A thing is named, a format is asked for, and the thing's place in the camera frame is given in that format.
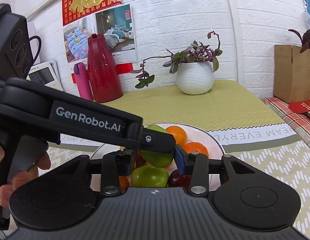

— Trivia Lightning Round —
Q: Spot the green mango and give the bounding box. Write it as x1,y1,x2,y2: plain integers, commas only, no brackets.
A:
138,124,175,169
131,165,169,187

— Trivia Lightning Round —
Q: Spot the large orange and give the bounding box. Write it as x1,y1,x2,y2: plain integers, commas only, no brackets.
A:
165,126,188,147

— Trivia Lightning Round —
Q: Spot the person's left hand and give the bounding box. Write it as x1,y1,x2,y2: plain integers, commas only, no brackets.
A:
0,139,52,210

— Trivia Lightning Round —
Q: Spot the white porcelain plate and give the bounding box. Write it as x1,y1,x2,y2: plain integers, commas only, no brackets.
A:
91,122,225,191

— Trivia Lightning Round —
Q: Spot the white water dispenser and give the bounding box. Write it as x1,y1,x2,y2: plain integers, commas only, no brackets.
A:
27,59,63,92

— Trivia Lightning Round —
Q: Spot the pink thermos bottle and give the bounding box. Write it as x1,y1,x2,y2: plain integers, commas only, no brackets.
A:
73,62,94,101

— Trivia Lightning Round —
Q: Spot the patterned tablecloth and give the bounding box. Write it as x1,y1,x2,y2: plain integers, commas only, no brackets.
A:
4,79,310,239

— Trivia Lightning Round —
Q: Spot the red thermos jug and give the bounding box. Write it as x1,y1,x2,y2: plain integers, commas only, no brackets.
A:
88,34,123,103

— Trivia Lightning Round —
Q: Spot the white water purifier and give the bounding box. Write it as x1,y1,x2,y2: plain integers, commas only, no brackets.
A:
26,21,42,66

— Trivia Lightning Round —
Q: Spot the white ribbed plant pot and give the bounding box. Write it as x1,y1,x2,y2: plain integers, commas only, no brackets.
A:
176,62,215,95

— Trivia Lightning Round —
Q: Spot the purple green trailing plant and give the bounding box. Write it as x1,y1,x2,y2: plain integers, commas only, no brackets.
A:
130,30,223,89

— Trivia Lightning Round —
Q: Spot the plaid red cloth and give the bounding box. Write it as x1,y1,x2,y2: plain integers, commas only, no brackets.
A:
264,98,310,148

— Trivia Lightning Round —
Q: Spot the bedding advertisement poster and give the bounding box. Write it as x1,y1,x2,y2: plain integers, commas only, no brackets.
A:
62,3,139,84

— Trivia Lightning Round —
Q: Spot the red envelope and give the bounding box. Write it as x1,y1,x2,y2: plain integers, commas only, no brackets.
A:
289,100,310,113

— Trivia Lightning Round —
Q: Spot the brown cardboard box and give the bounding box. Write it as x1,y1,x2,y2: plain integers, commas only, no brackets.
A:
273,45,310,103

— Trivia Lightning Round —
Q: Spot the dark purple potted plant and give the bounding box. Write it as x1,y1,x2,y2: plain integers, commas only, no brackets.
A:
288,28,310,53

